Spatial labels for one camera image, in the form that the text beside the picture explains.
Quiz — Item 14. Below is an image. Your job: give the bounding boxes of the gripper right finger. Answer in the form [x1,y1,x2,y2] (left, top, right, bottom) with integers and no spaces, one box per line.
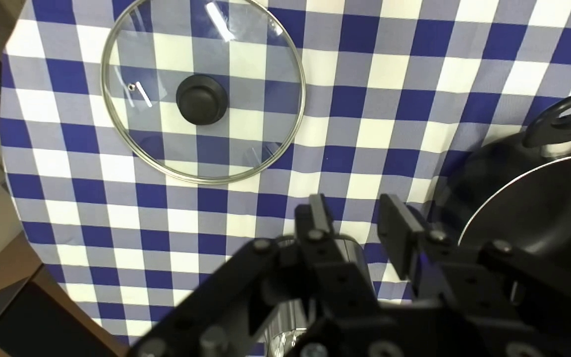
[378,193,571,339]

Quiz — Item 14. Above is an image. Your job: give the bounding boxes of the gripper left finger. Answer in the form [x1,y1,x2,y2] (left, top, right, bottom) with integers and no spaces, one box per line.
[131,193,381,357]

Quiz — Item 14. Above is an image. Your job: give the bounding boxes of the black cooking pot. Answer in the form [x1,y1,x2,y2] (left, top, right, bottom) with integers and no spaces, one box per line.
[427,92,571,300]

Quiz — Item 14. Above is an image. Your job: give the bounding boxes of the blue white checkered tablecloth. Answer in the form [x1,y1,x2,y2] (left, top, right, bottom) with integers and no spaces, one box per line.
[0,0,571,357]

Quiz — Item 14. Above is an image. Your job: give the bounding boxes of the glass pot lid black knob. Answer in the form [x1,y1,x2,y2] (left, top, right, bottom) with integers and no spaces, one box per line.
[100,0,307,185]

